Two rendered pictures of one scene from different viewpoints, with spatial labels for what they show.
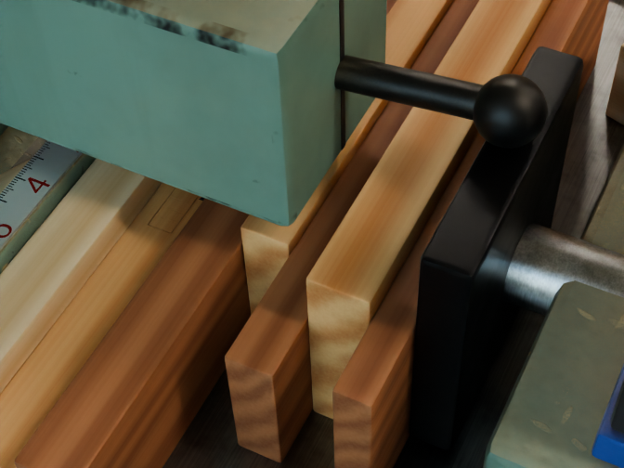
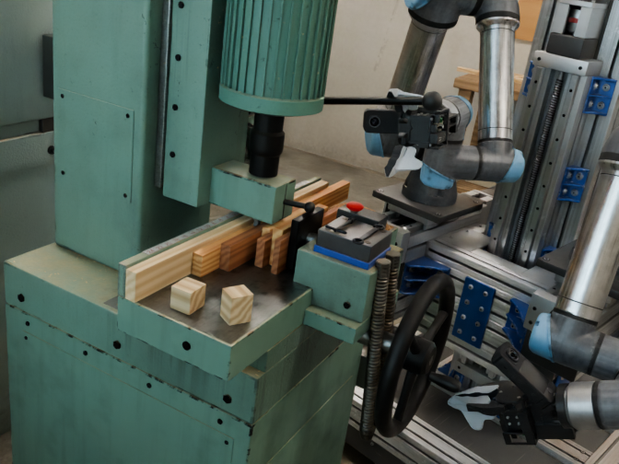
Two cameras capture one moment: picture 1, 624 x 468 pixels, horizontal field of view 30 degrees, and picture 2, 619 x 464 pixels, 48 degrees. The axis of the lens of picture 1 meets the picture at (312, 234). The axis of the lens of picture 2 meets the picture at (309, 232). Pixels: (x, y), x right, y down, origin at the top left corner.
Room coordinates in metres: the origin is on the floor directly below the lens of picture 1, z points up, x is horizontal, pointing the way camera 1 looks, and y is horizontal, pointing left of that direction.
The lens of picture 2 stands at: (-0.88, -0.02, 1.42)
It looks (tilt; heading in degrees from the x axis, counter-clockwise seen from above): 23 degrees down; 358
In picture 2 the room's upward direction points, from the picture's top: 8 degrees clockwise
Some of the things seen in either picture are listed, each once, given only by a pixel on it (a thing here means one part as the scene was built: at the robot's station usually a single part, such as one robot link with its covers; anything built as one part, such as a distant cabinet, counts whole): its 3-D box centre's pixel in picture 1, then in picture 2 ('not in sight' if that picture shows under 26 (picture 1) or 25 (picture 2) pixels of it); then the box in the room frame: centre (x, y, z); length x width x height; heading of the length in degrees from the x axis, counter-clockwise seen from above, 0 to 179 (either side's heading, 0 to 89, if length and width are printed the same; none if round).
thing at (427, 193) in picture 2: not in sight; (432, 179); (0.92, -0.40, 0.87); 0.15 x 0.15 x 0.10
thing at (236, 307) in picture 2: not in sight; (236, 305); (0.00, 0.04, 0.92); 0.04 x 0.03 x 0.05; 123
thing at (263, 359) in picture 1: (396, 176); (291, 236); (0.27, -0.03, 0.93); 0.21 x 0.02 x 0.05; 151
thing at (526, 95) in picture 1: (432, 86); (297, 203); (0.23, -0.03, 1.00); 0.06 x 0.02 x 0.02; 61
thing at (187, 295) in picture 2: not in sight; (188, 295); (0.02, 0.11, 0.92); 0.04 x 0.04 x 0.04; 64
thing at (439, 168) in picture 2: not in sight; (447, 161); (0.55, -0.35, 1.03); 0.11 x 0.08 x 0.11; 100
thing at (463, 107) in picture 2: not in sight; (449, 116); (0.55, -0.33, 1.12); 0.11 x 0.08 x 0.09; 151
